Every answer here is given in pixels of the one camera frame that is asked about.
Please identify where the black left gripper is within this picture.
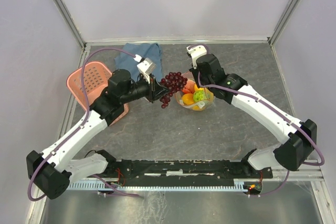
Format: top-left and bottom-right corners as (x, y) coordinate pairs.
(120, 72), (171, 104)

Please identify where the dark red grape bunch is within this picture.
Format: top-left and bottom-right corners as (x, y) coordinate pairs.
(159, 72), (187, 109)

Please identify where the red watermelon slice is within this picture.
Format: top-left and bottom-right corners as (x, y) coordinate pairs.
(182, 79), (195, 94)

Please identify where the green custard apple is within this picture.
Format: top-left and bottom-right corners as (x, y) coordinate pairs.
(193, 90), (207, 102)

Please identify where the orange mango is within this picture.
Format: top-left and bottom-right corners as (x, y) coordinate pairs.
(182, 93), (195, 105)

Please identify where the clear zip bag red zipper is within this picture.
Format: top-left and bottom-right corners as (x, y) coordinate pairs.
(174, 72), (215, 111)

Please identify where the yellow lemon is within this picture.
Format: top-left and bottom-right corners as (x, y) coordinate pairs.
(192, 84), (214, 111)

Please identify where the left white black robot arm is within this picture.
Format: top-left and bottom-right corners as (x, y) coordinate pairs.
(26, 61), (169, 199)

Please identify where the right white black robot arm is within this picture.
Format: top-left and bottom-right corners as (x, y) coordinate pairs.
(188, 52), (317, 177)

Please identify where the blue folded cloth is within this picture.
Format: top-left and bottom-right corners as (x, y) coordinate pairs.
(114, 43), (163, 80)

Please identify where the pink plastic perforated basket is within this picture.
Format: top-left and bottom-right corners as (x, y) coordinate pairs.
(67, 61), (129, 125)

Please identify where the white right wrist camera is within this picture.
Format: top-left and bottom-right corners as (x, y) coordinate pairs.
(186, 44), (209, 69)

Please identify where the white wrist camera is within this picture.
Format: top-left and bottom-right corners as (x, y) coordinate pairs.
(186, 44), (209, 69)
(137, 58), (156, 83)

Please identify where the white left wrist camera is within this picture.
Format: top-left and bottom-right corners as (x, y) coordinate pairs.
(137, 58), (156, 83)

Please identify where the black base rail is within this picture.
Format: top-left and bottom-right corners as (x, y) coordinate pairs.
(99, 159), (273, 186)

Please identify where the light blue cable duct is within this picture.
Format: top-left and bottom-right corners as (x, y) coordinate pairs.
(67, 178), (247, 192)

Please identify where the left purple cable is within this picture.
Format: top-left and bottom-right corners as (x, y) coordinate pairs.
(27, 47), (144, 202)

